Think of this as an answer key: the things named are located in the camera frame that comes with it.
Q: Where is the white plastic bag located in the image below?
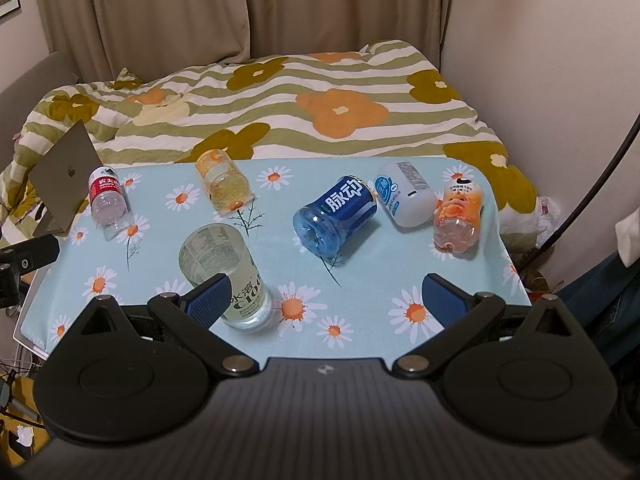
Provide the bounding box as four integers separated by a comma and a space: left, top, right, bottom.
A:
535, 195, 568, 233

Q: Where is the yellow floral cloth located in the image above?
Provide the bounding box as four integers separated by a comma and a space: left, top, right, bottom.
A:
0, 375, 51, 480

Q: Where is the yellow cup orange label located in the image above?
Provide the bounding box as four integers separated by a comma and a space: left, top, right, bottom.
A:
195, 149, 257, 216

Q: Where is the beige curtain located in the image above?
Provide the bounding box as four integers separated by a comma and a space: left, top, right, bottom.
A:
30, 0, 451, 81

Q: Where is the dark blue cloth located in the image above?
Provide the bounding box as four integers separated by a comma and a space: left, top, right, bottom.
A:
555, 252, 640, 361

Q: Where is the black clamp mount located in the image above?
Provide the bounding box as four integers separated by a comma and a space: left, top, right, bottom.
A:
0, 234, 61, 311

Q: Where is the white plastic cup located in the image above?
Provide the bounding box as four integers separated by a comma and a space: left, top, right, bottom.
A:
375, 161, 438, 227

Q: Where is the black curved cable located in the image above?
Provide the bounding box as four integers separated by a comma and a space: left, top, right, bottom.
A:
520, 110, 640, 271

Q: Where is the white cloth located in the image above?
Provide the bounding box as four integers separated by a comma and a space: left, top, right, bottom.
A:
614, 210, 640, 271

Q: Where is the grey laptop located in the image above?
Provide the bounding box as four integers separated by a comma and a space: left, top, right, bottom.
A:
27, 120, 103, 233

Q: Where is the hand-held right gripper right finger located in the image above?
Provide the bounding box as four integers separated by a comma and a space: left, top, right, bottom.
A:
391, 272, 591, 378

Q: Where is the clear cup orange print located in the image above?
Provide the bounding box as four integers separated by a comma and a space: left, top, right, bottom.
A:
433, 176, 487, 255

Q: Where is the blue plastic cup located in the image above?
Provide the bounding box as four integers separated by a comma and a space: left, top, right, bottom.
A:
292, 176, 379, 258

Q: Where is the light blue daisy tablecloth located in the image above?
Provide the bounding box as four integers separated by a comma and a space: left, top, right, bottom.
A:
17, 157, 533, 361

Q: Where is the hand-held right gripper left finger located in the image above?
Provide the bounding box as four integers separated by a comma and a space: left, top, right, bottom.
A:
65, 272, 261, 377

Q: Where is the clear cup red label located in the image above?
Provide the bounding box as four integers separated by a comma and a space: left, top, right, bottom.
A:
88, 165, 132, 241

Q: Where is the clear cup white green label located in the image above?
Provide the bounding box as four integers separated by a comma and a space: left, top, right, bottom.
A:
178, 225, 275, 332

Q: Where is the striped floral blanket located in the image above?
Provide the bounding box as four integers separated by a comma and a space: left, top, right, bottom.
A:
0, 39, 541, 241

